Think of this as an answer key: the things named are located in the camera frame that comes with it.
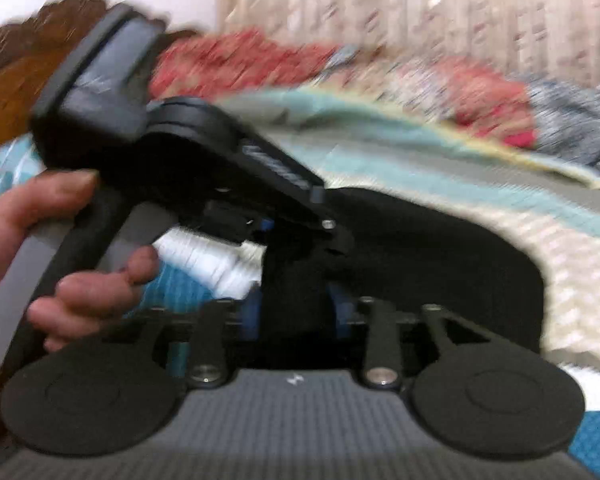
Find cream teal striped blanket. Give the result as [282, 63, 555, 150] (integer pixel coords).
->
[152, 86, 600, 413]

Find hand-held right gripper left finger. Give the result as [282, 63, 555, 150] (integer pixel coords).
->
[104, 297, 262, 391]

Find wooden headboard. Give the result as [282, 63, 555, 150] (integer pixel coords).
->
[0, 0, 201, 173]

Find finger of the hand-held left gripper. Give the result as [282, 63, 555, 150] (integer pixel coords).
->
[200, 199, 355, 260]

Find grey patterned cloth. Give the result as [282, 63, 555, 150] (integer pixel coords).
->
[524, 77, 600, 177]

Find person's left hand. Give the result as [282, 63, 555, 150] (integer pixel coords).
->
[0, 170, 161, 353]

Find red white printed cloth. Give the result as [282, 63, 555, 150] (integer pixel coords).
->
[149, 29, 540, 150]

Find black pants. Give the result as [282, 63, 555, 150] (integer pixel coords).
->
[259, 186, 549, 368]

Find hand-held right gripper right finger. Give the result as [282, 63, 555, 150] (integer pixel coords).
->
[327, 282, 493, 392]

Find patterned beige curtain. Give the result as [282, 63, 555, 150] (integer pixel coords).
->
[214, 0, 600, 93]

